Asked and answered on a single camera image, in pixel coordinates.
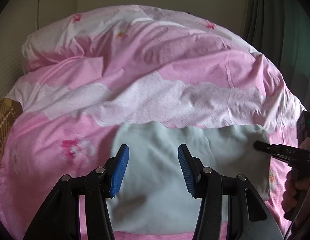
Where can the white louvered closet door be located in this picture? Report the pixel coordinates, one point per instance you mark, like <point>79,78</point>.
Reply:
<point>18,19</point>
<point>50,11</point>

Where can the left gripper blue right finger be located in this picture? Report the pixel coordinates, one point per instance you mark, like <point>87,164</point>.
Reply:
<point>248,216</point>

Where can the brown plaid folded cloth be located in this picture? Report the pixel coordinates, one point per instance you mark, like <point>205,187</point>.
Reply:
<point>10,110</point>

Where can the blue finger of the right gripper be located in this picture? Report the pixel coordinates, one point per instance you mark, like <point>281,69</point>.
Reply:
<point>262,146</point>

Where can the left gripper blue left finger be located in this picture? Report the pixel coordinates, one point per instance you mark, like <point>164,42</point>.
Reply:
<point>59,215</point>

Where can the light blue long-sleeve shirt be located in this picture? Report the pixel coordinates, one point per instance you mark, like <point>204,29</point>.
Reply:
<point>156,195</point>

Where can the dark green curtain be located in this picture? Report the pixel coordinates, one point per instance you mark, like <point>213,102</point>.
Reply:
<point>280,29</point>

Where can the person's right hand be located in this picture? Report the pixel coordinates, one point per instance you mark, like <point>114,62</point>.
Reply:
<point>297,194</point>

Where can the pink floral duvet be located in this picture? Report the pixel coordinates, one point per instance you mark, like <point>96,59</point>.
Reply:
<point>151,79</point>

